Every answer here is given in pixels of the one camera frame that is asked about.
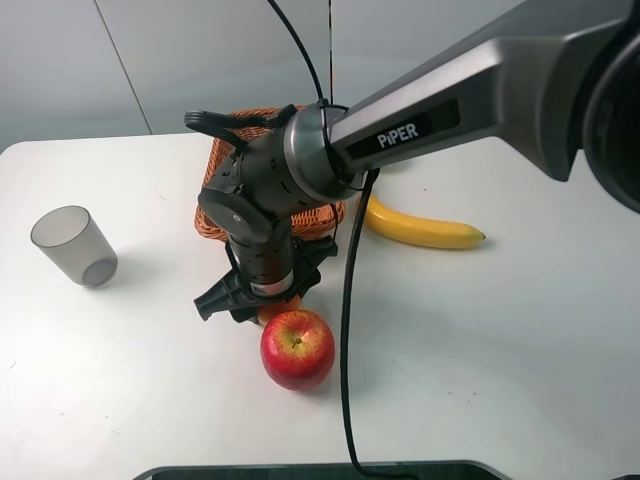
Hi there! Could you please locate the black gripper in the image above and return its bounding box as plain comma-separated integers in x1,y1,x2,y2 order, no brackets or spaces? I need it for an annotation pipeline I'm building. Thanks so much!
193,236,338,323

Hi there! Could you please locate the orange tomato fruit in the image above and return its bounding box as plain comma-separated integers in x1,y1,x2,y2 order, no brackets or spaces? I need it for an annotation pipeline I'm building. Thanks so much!
256,295,301,326

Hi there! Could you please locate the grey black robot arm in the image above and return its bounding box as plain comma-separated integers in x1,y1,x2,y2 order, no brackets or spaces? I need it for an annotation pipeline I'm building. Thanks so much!
184,1,639,322

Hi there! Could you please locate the orange wicker basket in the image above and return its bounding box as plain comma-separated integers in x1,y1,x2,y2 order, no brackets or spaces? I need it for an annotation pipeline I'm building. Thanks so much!
194,107,346,243

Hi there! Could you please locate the red apple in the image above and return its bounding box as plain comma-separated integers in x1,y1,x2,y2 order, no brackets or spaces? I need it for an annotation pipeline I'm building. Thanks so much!
260,310,336,391

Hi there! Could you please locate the grey translucent plastic cup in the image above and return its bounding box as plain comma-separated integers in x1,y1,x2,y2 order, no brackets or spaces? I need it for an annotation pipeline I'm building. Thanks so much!
30,205,118,287

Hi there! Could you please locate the yellow banana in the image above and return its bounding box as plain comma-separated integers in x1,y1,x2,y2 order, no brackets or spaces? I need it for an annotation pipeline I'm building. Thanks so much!
364,195,486,250

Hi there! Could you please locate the black cable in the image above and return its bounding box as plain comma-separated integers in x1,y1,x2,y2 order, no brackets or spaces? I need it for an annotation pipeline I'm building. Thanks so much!
183,0,396,480

